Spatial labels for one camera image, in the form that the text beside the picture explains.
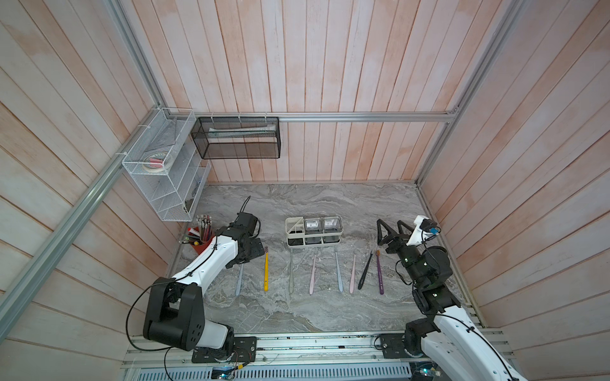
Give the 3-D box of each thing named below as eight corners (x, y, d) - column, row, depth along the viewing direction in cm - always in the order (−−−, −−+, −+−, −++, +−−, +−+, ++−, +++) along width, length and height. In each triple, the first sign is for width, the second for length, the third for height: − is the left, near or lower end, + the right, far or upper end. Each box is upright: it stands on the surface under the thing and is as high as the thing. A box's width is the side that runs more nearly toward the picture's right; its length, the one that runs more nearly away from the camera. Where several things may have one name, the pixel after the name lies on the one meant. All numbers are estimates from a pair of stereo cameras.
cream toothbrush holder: (287, 249, 99) (285, 234, 90) (285, 228, 105) (283, 213, 96) (339, 243, 100) (343, 228, 92) (334, 223, 107) (337, 208, 98)
